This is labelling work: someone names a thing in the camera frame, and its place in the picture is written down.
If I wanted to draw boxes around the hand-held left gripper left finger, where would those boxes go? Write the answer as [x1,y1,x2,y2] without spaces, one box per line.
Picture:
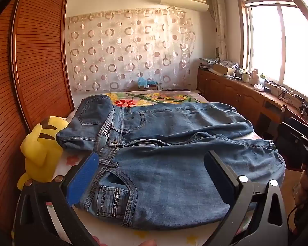
[13,152,99,246]

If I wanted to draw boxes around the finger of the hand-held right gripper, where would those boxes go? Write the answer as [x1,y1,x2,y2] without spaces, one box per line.
[275,122,308,170]

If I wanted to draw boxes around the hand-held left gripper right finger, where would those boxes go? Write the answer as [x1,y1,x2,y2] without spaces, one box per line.
[203,151,289,246]

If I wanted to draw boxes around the blue denim pants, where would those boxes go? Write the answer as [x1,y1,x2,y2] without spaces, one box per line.
[56,94,286,230]

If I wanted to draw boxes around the white strawberry print bed sheet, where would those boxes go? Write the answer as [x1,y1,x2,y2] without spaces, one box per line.
[45,90,285,246]

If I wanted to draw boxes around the person's dark clothing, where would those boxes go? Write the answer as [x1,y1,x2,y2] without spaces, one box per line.
[291,170,308,246]

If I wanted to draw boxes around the yellow plush toy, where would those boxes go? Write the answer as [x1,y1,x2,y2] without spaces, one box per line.
[17,116,70,191]

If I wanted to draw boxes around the wooden window cabinet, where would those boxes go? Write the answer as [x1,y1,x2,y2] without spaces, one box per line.
[196,67,308,134]

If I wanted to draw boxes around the open cardboard box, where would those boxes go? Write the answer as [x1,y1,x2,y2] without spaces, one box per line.
[212,63,237,76]

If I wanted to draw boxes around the bright floral quilt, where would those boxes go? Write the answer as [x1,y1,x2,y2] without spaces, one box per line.
[103,92,203,107]

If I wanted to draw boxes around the patterned cloth pile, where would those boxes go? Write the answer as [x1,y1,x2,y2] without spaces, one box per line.
[200,57,239,69]

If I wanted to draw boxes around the small cardboard box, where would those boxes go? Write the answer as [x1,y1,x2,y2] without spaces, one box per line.
[139,83,160,91]

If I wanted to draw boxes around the blue plastic bag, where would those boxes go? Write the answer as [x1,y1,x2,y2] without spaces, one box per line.
[137,77,157,86]

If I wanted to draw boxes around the sheer circle pattern curtain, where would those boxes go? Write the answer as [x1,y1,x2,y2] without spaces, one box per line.
[65,7,198,93]

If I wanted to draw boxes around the tied pale window curtain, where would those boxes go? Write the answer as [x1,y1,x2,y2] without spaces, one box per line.
[210,0,229,62]

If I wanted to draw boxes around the window with wooden frame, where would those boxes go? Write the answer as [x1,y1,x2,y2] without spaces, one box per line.
[236,0,308,103]

